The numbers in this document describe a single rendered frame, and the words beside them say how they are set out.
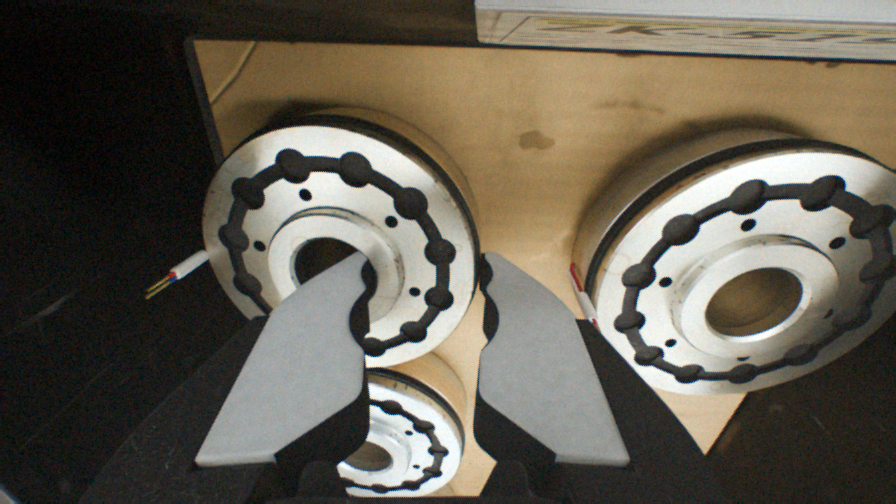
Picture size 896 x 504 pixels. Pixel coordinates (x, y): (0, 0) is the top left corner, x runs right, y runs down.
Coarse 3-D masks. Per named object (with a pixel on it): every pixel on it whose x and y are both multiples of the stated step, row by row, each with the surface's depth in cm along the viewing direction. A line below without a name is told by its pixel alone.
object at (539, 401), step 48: (480, 288) 13; (528, 288) 10; (528, 336) 8; (576, 336) 8; (480, 384) 7; (528, 384) 7; (576, 384) 7; (480, 432) 7; (528, 432) 6; (576, 432) 6; (528, 480) 7
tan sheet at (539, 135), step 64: (256, 64) 12; (320, 64) 12; (384, 64) 12; (448, 64) 12; (512, 64) 12; (576, 64) 12; (640, 64) 11; (704, 64) 11; (768, 64) 11; (832, 64) 11; (256, 128) 14; (448, 128) 13; (512, 128) 13; (576, 128) 13; (640, 128) 12; (704, 128) 12; (768, 128) 12; (832, 128) 12; (512, 192) 14; (576, 192) 14; (512, 256) 15; (704, 448) 20
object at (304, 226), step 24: (312, 216) 11; (336, 216) 11; (360, 216) 11; (288, 240) 11; (312, 240) 11; (360, 240) 11; (384, 240) 11; (288, 264) 12; (384, 264) 11; (288, 288) 12; (384, 288) 12; (384, 312) 13
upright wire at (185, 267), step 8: (192, 256) 12; (200, 256) 13; (184, 264) 12; (192, 264) 12; (176, 272) 12; (184, 272) 12; (160, 280) 11; (168, 280) 11; (152, 288) 11; (160, 288) 11
